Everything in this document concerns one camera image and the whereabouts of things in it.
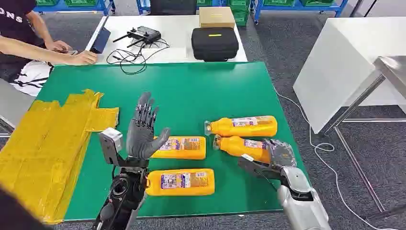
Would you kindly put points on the black chair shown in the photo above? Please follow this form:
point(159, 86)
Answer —
point(173, 7)

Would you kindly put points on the grey seat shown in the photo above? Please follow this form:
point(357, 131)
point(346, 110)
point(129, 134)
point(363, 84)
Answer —
point(12, 101)

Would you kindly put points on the person's right hand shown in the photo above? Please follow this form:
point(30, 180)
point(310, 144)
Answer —
point(85, 58)

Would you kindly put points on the large white table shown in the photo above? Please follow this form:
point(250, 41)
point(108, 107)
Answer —
point(342, 63)

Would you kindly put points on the yellow plastic sheet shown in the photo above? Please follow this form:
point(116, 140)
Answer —
point(38, 152)

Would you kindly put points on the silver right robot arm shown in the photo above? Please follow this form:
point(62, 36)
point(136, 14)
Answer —
point(301, 206)

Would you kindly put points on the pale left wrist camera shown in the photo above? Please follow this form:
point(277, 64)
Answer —
point(111, 143)

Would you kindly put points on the blue metal rack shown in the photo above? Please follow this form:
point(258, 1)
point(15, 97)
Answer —
point(79, 8)
point(142, 4)
point(298, 9)

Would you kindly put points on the person's left hand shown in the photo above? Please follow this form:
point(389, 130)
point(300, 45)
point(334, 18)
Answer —
point(57, 45)

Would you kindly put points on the green table mat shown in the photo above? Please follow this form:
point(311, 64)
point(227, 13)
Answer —
point(190, 95)

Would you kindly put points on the green crate stack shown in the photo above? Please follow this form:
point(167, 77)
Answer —
point(240, 12)

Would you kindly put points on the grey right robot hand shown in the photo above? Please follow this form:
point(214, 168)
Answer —
point(282, 155)

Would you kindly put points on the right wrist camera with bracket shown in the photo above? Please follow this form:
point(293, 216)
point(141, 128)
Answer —
point(257, 168)

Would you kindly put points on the dark blue tablet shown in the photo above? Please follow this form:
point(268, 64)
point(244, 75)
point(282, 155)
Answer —
point(101, 39)

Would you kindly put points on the steel bench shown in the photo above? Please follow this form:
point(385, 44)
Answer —
point(393, 68)

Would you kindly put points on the black robot torso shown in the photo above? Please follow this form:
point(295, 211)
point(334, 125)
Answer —
point(16, 212)

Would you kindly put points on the black remote controller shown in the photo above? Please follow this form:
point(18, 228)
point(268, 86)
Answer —
point(144, 33)

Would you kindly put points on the smartphone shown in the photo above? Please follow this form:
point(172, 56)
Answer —
point(70, 52)

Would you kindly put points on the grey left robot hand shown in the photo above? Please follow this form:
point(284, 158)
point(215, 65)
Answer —
point(141, 139)

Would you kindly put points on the brown cardboard box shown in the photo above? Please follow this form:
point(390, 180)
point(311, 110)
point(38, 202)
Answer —
point(217, 17)

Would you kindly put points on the person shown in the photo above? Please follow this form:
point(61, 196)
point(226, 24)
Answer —
point(12, 28)

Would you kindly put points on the white black-striped fabric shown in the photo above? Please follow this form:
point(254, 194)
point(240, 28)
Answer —
point(31, 77)

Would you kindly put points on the orange drink bottle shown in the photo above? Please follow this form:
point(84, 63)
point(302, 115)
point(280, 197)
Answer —
point(253, 129)
point(234, 146)
point(187, 153)
point(190, 188)

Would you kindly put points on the black zip case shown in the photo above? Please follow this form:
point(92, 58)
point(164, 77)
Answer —
point(215, 44)

